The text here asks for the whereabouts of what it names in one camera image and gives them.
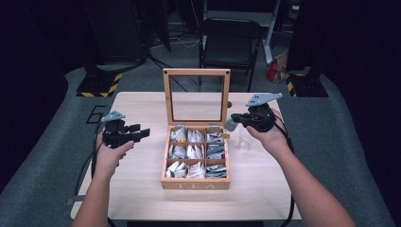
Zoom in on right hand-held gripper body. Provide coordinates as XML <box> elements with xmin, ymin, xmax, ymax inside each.
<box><xmin>245</xmin><ymin>92</ymin><xmax>284</xmax><ymax>133</ymax></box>

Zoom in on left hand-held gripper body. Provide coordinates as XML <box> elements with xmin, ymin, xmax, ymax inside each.
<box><xmin>100</xmin><ymin>110</ymin><xmax>135</xmax><ymax>149</ymax></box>

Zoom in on grey tea bag yellow tag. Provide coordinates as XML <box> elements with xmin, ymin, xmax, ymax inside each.
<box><xmin>219</xmin><ymin>118</ymin><xmax>240</xmax><ymax>140</ymax></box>

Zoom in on clear plastic cup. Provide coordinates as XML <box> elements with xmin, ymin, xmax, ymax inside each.
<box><xmin>237</xmin><ymin>125</ymin><xmax>255</xmax><ymax>151</ymax></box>

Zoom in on wooden tea box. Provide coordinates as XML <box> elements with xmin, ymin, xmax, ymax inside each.
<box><xmin>160</xmin><ymin>67</ymin><xmax>232</xmax><ymax>191</ymax></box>

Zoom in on person's right hand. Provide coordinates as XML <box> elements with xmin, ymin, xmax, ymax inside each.
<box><xmin>245</xmin><ymin>108</ymin><xmax>293</xmax><ymax>160</ymax></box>

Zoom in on person's left hand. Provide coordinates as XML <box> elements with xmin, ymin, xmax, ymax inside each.
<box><xmin>94</xmin><ymin>131</ymin><xmax>136</xmax><ymax>182</ymax></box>

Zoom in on red and green tea bags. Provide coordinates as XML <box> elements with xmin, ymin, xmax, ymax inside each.
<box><xmin>206</xmin><ymin>131</ymin><xmax>222</xmax><ymax>143</ymax></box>

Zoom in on white and yellow tea bags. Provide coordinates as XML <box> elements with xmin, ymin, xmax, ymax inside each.
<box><xmin>169</xmin><ymin>127</ymin><xmax>187</xmax><ymax>143</ymax></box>

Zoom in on grey white tea bags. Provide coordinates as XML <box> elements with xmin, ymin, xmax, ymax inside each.
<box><xmin>168</xmin><ymin>144</ymin><xmax>187</xmax><ymax>160</ymax></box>

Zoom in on grey green tea bags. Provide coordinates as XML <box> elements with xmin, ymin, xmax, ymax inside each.
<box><xmin>206</xmin><ymin>144</ymin><xmax>226</xmax><ymax>160</ymax></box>

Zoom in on white flat tea bags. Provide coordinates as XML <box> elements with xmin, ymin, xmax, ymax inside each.
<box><xmin>165</xmin><ymin>160</ymin><xmax>187</xmax><ymax>179</ymax></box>

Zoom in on white pyramid tea bags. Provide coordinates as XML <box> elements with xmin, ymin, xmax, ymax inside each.
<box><xmin>186</xmin><ymin>144</ymin><xmax>205</xmax><ymax>160</ymax></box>
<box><xmin>187</xmin><ymin>129</ymin><xmax>205</xmax><ymax>143</ymax></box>

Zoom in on yellow black striped stand base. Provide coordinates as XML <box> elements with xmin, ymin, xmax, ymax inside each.
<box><xmin>284</xmin><ymin>72</ymin><xmax>329</xmax><ymax>98</ymax></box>
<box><xmin>76</xmin><ymin>72</ymin><xmax>123</xmax><ymax>98</ymax></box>

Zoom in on white and red tea bags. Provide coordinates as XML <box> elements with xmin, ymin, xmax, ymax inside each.
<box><xmin>186</xmin><ymin>161</ymin><xmax>206</xmax><ymax>180</ymax></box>

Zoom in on black folding chair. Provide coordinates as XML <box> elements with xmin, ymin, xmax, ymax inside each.
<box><xmin>198</xmin><ymin>17</ymin><xmax>265</xmax><ymax>93</ymax></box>

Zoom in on grey tape strip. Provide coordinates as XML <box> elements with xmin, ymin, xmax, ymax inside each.
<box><xmin>64</xmin><ymin>194</ymin><xmax>85</xmax><ymax>207</ymax></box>

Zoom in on black cabinet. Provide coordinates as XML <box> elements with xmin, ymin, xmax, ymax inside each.
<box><xmin>80</xmin><ymin>0</ymin><xmax>150</xmax><ymax>64</ymax></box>

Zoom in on black floor cable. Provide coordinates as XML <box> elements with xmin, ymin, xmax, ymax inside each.
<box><xmin>148</xmin><ymin>53</ymin><xmax>200</xmax><ymax>93</ymax></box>

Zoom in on white floor cable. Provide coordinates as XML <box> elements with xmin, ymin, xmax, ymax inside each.
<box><xmin>150</xmin><ymin>36</ymin><xmax>202</xmax><ymax>50</ymax></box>

